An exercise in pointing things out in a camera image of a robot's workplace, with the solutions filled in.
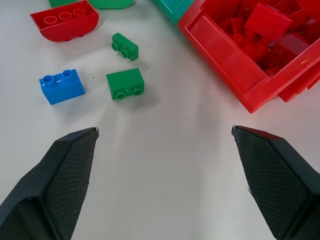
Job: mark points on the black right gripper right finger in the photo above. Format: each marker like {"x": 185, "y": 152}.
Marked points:
{"x": 272, "y": 180}

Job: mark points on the blue two-stud building block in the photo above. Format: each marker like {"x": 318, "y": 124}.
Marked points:
{"x": 62, "y": 87}

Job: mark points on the red plastic bin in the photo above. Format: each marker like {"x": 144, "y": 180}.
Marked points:
{"x": 247, "y": 62}

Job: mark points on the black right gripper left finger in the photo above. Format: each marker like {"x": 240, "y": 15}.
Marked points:
{"x": 55, "y": 180}

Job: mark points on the green plastic bin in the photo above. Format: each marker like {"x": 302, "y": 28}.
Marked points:
{"x": 173, "y": 8}

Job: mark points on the green two-stud building block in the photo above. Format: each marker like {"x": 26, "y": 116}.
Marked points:
{"x": 125, "y": 46}
{"x": 125, "y": 83}

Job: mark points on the red flat-faced building block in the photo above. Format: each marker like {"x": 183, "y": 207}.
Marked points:
{"x": 267, "y": 22}

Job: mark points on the green curved building block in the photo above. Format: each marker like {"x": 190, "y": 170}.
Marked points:
{"x": 111, "y": 3}

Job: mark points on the red curved building block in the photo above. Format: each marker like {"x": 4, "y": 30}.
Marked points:
{"x": 66, "y": 23}

